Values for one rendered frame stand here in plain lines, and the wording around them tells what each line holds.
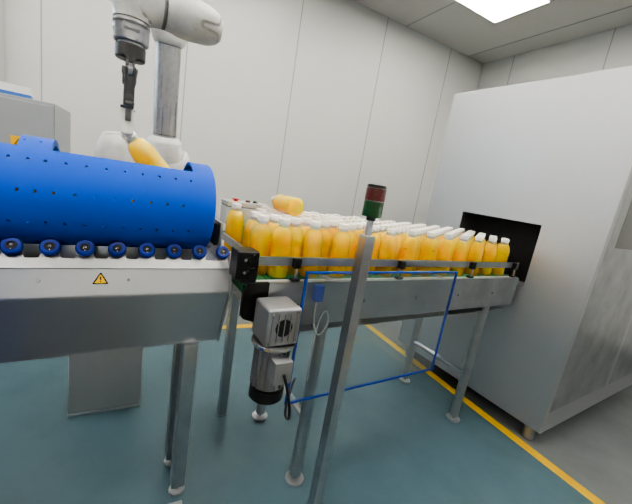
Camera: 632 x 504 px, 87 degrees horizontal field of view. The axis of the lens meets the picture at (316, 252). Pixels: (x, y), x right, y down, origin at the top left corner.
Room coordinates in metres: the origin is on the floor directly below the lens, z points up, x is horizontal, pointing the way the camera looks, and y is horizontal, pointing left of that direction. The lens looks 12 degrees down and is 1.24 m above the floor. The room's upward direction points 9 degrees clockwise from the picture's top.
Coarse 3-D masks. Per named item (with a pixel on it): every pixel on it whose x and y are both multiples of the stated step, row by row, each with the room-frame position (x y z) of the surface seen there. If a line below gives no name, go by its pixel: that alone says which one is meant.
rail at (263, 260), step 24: (264, 264) 1.04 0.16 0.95; (288, 264) 1.08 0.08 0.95; (312, 264) 1.14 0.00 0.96; (336, 264) 1.19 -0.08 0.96; (384, 264) 1.32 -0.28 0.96; (408, 264) 1.40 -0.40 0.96; (432, 264) 1.48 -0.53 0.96; (456, 264) 1.58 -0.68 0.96; (480, 264) 1.68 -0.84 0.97; (504, 264) 1.81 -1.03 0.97
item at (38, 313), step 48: (0, 288) 0.75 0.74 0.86; (48, 288) 0.80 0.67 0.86; (96, 288) 0.85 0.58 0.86; (144, 288) 0.91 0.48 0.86; (192, 288) 0.99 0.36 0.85; (0, 336) 0.77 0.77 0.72; (48, 336) 0.83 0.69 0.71; (96, 336) 0.89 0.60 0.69; (144, 336) 0.96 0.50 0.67; (192, 336) 1.05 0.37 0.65
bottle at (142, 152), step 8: (136, 136) 0.99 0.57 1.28; (136, 144) 0.98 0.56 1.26; (144, 144) 0.99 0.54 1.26; (136, 152) 0.98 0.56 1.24; (144, 152) 0.99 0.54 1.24; (152, 152) 1.00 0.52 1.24; (136, 160) 0.99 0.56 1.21; (144, 160) 0.99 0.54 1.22; (152, 160) 1.00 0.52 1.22; (160, 160) 1.02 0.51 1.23
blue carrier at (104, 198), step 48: (0, 144) 0.78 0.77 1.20; (48, 144) 0.85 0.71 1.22; (0, 192) 0.74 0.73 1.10; (48, 192) 0.79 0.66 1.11; (96, 192) 0.84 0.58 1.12; (144, 192) 0.91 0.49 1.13; (192, 192) 0.98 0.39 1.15; (0, 240) 0.79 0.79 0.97; (96, 240) 0.89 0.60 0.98; (144, 240) 0.94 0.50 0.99; (192, 240) 1.01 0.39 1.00
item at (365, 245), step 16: (368, 240) 1.04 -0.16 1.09; (368, 256) 1.04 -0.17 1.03; (352, 272) 1.06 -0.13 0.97; (352, 288) 1.05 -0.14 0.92; (352, 304) 1.03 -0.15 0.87; (352, 320) 1.04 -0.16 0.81; (352, 336) 1.04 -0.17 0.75; (336, 368) 1.05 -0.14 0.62; (336, 384) 1.04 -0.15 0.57; (336, 400) 1.04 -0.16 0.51; (336, 416) 1.04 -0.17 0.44; (320, 448) 1.05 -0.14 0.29; (320, 464) 1.04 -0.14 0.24; (320, 480) 1.04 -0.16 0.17; (320, 496) 1.04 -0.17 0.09
